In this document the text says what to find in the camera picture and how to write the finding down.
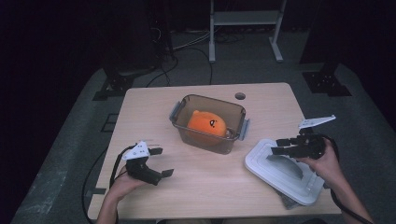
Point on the black tape square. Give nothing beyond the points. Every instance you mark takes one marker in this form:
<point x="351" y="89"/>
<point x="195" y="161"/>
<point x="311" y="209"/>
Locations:
<point x="109" y="123"/>

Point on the orange plush toy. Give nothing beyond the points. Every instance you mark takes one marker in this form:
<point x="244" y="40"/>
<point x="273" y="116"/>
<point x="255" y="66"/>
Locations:
<point x="205" y="123"/>

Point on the clear brown storage box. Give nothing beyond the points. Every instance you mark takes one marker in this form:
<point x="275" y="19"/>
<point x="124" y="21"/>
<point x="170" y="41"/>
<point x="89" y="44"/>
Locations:
<point x="232" y="113"/>

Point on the person's left hand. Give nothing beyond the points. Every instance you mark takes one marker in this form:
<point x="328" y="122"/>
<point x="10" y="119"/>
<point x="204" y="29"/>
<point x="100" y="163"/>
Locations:
<point x="123" y="188"/>

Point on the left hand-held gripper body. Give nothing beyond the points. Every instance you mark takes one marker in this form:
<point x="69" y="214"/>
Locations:
<point x="137" y="152"/>

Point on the black tape strip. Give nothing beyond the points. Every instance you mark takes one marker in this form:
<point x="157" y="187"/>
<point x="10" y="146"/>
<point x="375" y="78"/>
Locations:
<point x="95" y="191"/>

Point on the person's right hand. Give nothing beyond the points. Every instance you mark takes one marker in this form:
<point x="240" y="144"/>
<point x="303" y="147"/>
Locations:
<point x="327" y="168"/>

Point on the black stand base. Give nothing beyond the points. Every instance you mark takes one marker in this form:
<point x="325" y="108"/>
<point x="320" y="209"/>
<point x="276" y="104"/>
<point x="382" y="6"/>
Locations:
<point x="118" y="84"/>
<point x="323" y="82"/>

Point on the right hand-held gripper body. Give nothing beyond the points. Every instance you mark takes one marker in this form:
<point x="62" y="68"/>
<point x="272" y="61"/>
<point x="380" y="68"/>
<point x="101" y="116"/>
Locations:
<point x="309" y="146"/>

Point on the white metal stand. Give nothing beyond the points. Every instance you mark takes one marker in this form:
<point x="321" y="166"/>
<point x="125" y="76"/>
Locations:
<point x="246" y="17"/>

